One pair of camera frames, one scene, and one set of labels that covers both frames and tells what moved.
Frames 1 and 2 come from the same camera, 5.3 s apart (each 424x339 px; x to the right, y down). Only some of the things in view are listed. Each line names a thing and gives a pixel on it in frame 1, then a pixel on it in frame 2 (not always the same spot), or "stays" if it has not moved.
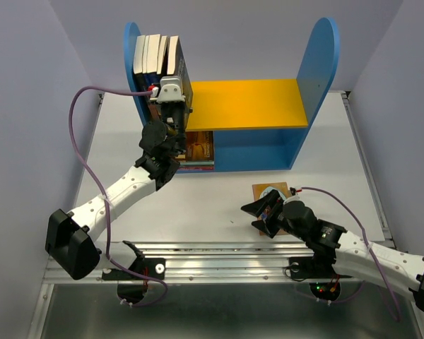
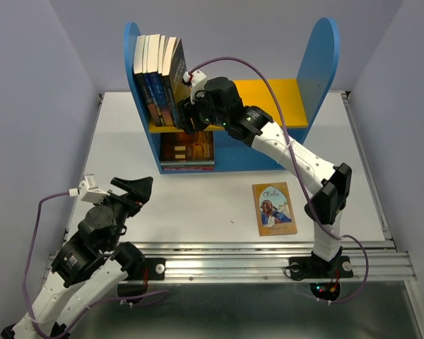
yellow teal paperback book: (198, 163) stays
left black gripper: (162, 104) to (138, 195)
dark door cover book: (199, 145) stays
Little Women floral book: (195, 168) stays
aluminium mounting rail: (239, 263) stays
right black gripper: (273, 198) to (189, 110)
